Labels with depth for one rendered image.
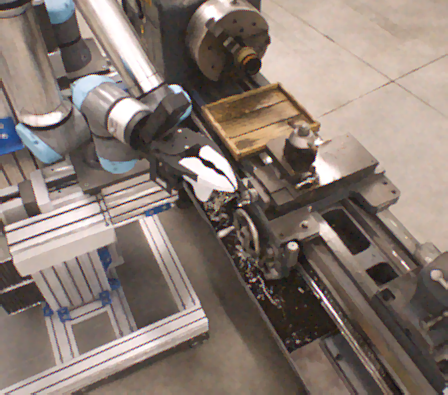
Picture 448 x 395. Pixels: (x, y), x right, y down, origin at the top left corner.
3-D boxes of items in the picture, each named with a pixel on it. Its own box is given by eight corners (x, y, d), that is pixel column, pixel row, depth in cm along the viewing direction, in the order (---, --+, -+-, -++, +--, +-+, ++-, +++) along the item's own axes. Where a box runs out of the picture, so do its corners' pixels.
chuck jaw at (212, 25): (222, 44, 182) (204, 27, 173) (231, 34, 181) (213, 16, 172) (235, 59, 175) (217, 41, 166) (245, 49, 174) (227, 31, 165)
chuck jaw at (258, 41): (237, 35, 182) (264, 24, 185) (238, 46, 186) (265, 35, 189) (251, 49, 176) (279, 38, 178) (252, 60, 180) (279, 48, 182)
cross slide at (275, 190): (242, 181, 157) (243, 172, 153) (347, 141, 170) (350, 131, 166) (268, 217, 147) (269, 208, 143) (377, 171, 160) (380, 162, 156)
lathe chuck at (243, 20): (186, 76, 192) (190, 3, 170) (252, 64, 205) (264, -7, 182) (195, 89, 187) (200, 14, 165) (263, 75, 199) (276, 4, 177)
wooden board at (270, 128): (201, 113, 189) (201, 105, 186) (278, 88, 200) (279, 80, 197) (236, 162, 171) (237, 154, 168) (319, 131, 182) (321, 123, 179)
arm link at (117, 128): (141, 91, 82) (102, 109, 77) (159, 103, 80) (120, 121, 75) (141, 126, 87) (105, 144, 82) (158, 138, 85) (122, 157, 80)
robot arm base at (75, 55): (52, 77, 156) (44, 51, 149) (43, 54, 165) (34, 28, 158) (96, 65, 160) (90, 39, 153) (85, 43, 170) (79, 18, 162)
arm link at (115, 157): (158, 153, 98) (153, 113, 90) (116, 183, 93) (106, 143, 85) (134, 135, 102) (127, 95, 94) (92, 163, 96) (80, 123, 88)
